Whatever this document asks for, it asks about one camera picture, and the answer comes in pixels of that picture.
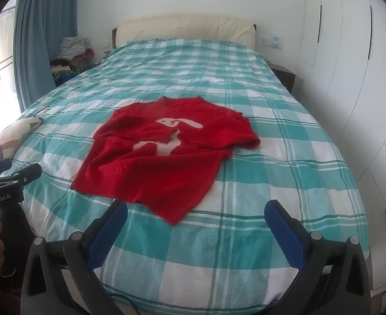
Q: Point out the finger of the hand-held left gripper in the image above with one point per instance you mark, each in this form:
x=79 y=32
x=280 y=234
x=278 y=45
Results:
x=24 y=174

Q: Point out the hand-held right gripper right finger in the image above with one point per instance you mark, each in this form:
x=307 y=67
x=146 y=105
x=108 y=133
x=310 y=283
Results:
x=281 y=228

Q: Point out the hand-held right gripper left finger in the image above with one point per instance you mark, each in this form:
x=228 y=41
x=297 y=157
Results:
x=109 y=228

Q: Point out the red sweater with white rabbit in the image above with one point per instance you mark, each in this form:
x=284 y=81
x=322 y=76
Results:
x=160 y=157

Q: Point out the pile of mixed clothes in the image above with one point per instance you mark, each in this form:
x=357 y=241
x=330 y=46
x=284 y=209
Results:
x=70 y=59

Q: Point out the cream patterned pillow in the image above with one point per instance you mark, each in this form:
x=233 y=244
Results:
x=9 y=137

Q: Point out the blue curtain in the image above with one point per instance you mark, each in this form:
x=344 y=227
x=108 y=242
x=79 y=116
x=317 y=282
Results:
x=39 y=32

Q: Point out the dark nightstand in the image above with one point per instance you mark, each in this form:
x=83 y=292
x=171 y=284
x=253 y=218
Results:
x=284 y=73

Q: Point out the bed with teal checked sheet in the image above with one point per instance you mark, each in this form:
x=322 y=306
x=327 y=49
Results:
x=212 y=82

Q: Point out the white wardrobe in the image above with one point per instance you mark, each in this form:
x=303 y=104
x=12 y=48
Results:
x=353 y=82

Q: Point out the cream padded headboard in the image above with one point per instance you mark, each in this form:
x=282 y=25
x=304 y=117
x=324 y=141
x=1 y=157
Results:
x=186 y=28

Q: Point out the white wall socket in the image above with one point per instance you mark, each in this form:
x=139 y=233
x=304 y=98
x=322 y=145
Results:
x=273 y=42

